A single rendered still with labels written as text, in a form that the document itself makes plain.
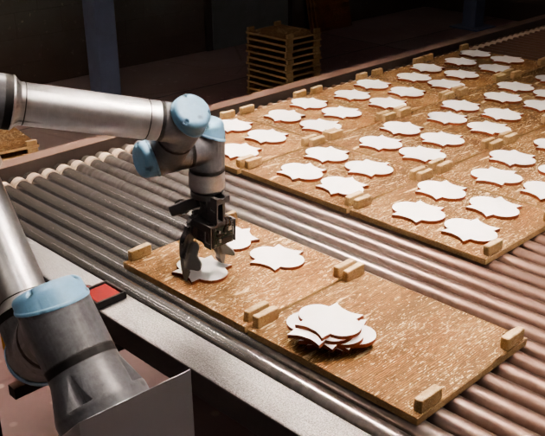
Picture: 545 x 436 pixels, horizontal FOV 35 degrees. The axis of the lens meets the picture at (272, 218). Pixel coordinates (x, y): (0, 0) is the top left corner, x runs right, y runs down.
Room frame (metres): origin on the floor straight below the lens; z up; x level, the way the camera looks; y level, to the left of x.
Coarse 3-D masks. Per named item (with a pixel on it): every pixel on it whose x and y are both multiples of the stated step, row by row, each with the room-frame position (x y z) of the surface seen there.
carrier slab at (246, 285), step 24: (264, 240) 1.86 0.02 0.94; (288, 240) 1.86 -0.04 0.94; (144, 264) 1.74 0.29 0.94; (168, 264) 1.74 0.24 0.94; (240, 264) 1.74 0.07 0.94; (312, 264) 1.73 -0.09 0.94; (336, 264) 1.73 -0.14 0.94; (168, 288) 1.64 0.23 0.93; (192, 288) 1.63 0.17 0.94; (216, 288) 1.63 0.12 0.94; (240, 288) 1.62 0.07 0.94; (264, 288) 1.62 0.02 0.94; (288, 288) 1.62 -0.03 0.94; (312, 288) 1.62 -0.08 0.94; (216, 312) 1.53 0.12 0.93; (240, 312) 1.52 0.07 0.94
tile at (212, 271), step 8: (208, 256) 1.76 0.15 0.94; (176, 264) 1.73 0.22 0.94; (208, 264) 1.72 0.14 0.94; (216, 264) 1.72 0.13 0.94; (224, 264) 1.72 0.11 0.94; (176, 272) 1.69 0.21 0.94; (192, 272) 1.68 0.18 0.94; (200, 272) 1.68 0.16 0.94; (208, 272) 1.68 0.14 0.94; (216, 272) 1.68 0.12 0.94; (224, 272) 1.68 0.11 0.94; (192, 280) 1.65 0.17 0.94; (200, 280) 1.65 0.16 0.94; (208, 280) 1.65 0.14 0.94; (216, 280) 1.65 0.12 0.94
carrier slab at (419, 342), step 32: (352, 288) 1.62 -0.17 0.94; (384, 288) 1.62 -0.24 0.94; (384, 320) 1.48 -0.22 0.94; (416, 320) 1.48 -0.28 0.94; (448, 320) 1.48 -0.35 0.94; (480, 320) 1.48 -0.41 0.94; (288, 352) 1.38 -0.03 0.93; (320, 352) 1.37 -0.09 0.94; (352, 352) 1.37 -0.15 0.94; (384, 352) 1.37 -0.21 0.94; (416, 352) 1.36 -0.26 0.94; (448, 352) 1.36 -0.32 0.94; (480, 352) 1.36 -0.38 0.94; (512, 352) 1.37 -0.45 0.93; (352, 384) 1.27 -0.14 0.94; (384, 384) 1.26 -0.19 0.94; (416, 384) 1.26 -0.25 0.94; (448, 384) 1.26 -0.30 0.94; (416, 416) 1.17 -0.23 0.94
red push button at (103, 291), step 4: (104, 284) 1.67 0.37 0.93; (96, 288) 1.64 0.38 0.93; (100, 288) 1.64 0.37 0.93; (104, 288) 1.64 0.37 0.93; (108, 288) 1.64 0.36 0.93; (112, 288) 1.64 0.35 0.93; (92, 292) 1.63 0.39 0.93; (96, 292) 1.63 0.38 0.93; (100, 292) 1.63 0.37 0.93; (104, 292) 1.63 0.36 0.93; (108, 292) 1.62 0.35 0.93; (112, 292) 1.62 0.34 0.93; (116, 292) 1.62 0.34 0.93; (92, 296) 1.61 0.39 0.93; (96, 296) 1.61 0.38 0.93; (100, 296) 1.61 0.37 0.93; (104, 296) 1.61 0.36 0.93; (108, 296) 1.61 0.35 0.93; (96, 300) 1.59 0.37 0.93
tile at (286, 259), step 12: (252, 252) 1.78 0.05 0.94; (264, 252) 1.78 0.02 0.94; (276, 252) 1.78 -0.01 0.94; (288, 252) 1.78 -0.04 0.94; (300, 252) 1.78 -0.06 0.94; (252, 264) 1.73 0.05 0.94; (264, 264) 1.72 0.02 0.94; (276, 264) 1.72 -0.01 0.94; (288, 264) 1.72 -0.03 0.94; (300, 264) 1.72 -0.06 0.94
